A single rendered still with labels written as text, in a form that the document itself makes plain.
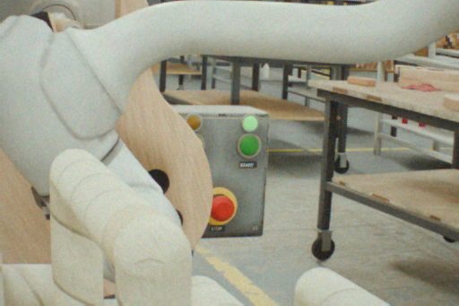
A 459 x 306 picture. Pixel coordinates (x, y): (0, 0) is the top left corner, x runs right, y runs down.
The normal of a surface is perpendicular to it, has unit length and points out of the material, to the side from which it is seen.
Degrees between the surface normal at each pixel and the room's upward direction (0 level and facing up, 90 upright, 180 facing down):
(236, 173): 90
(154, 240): 57
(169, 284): 90
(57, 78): 76
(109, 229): 64
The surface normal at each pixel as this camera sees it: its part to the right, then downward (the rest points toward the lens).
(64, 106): 0.36, 0.11
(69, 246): -0.11, 0.14
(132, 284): -0.40, 0.11
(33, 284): 0.33, -0.33
